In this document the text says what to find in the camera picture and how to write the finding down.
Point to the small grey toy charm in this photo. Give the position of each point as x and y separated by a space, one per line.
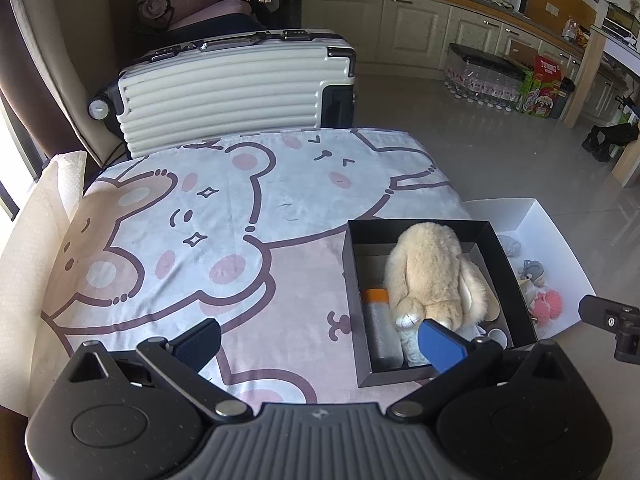
531 271

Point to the bear printed blanket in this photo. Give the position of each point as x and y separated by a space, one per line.
280 180

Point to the white ribbed suitcase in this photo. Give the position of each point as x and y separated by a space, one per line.
225 95

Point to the black waste bin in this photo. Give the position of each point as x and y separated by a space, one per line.
562 100

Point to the green and red carton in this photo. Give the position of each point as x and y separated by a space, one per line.
542 90

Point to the knotted white cloth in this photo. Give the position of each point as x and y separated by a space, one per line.
411 347

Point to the round wooden disc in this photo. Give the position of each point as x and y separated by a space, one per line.
492 307

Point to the pink fuzzy ball charm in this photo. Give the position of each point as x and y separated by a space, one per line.
547 305

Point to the brown curtain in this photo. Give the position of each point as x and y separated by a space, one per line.
30 85

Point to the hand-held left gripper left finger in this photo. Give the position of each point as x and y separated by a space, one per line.
197 345

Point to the light wooden table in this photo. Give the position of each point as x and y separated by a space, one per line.
587 75

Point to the wall outlet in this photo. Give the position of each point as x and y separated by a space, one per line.
551 8

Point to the brown cardboard carton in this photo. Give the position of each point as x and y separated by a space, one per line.
524 55

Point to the pack of water bottles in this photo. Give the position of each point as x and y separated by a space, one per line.
480 77

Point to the white cardboard box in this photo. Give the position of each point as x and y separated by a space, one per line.
545 240

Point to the white embossed paper sheet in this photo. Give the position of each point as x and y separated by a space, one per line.
30 260

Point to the black cardboard box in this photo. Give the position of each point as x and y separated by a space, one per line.
372 267

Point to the cream kitchen cabinets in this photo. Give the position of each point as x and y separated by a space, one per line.
415 25

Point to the colourful snack packets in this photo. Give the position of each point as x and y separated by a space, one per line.
575 29

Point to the grey bottle orange cap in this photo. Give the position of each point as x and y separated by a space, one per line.
382 330

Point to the cream plush rabbit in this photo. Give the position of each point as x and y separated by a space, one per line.
430 270

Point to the brown bandage tape roll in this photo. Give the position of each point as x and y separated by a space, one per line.
501 341

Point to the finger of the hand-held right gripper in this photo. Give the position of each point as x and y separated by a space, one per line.
597 310

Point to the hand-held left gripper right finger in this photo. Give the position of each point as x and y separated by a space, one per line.
442 345

